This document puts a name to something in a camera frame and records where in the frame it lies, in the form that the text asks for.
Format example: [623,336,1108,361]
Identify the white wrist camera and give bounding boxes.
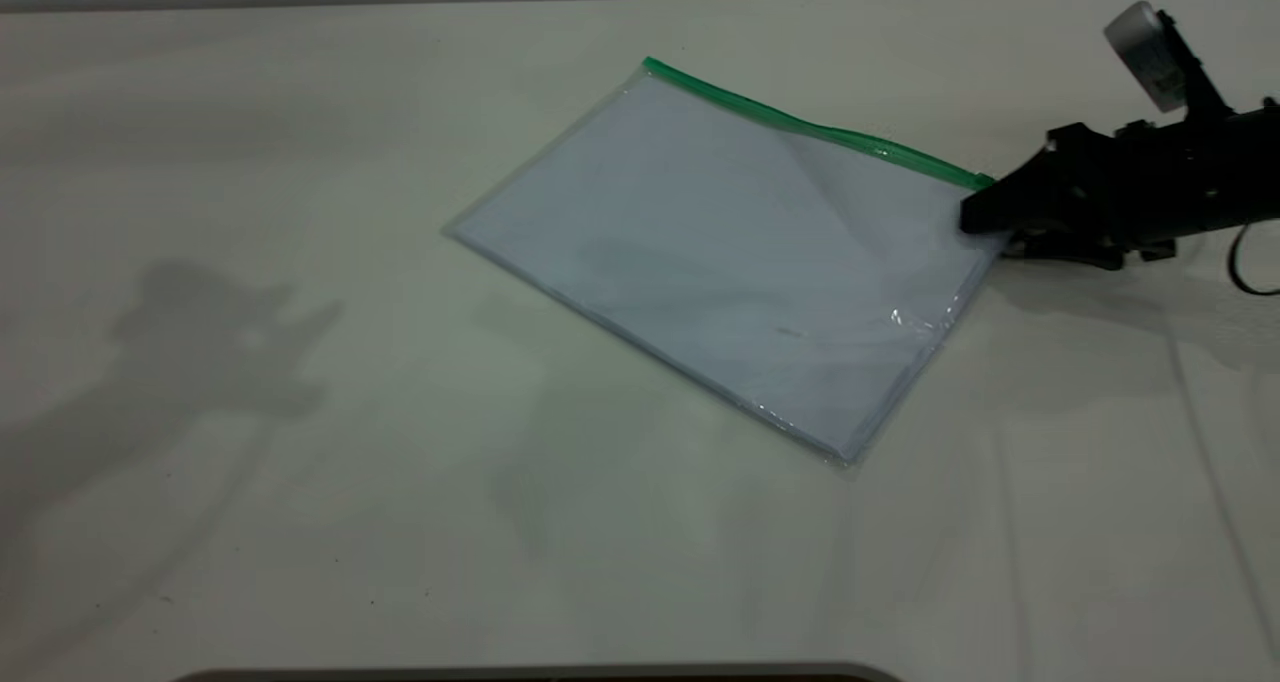
[1103,0,1193,115]

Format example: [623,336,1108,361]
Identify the clear plastic bag green zipper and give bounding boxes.
[443,56,1011,466]

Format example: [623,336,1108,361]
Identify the black cable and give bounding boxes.
[1228,220,1280,298]

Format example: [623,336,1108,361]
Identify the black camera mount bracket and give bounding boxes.
[1158,10,1237,123]

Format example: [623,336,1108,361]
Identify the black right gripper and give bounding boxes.
[960,112,1243,271]

